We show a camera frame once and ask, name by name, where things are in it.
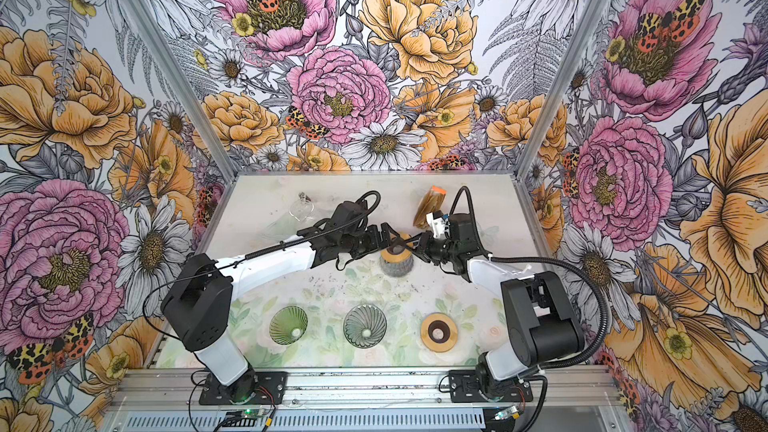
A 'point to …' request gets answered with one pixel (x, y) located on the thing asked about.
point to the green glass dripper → (288, 324)
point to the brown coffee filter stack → (432, 201)
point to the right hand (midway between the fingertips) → (405, 251)
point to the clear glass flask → (286, 225)
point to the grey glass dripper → (365, 326)
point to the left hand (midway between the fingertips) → (387, 248)
